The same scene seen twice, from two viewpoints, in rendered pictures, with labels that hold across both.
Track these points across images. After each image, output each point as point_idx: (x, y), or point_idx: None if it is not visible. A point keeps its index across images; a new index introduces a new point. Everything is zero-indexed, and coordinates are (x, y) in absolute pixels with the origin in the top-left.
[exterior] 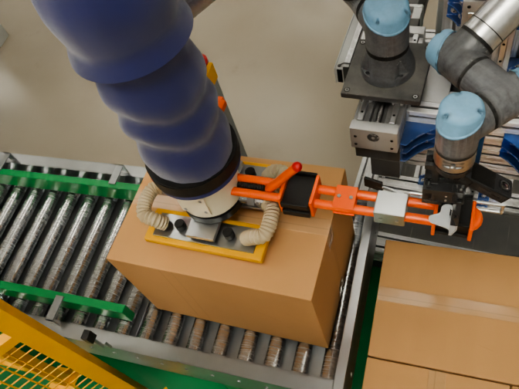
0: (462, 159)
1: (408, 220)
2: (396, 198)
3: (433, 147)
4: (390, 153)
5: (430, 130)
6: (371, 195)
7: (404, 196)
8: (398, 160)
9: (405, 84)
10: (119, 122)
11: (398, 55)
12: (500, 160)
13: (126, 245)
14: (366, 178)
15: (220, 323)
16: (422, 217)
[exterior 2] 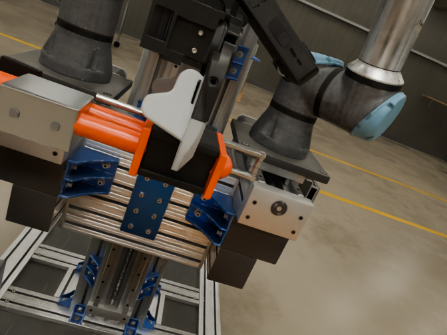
0: None
1: (86, 125)
2: (66, 90)
3: (108, 194)
4: (47, 176)
5: (112, 161)
6: (6, 75)
7: (84, 94)
8: (56, 193)
9: (96, 84)
10: None
11: (98, 36)
12: (181, 232)
13: None
14: (6, 57)
15: None
16: (118, 126)
